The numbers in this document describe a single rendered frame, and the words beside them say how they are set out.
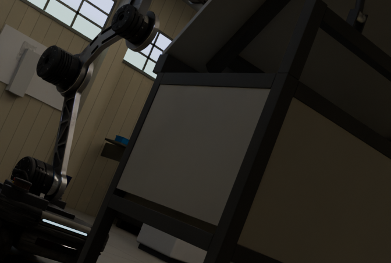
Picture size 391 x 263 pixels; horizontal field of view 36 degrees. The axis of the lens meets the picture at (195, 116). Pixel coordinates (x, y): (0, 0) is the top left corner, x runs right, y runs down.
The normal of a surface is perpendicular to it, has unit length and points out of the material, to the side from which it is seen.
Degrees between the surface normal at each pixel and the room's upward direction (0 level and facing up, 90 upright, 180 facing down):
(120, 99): 90
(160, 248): 90
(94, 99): 90
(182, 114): 90
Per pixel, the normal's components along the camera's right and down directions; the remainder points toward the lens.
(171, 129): -0.75, -0.40
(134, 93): 0.64, 0.11
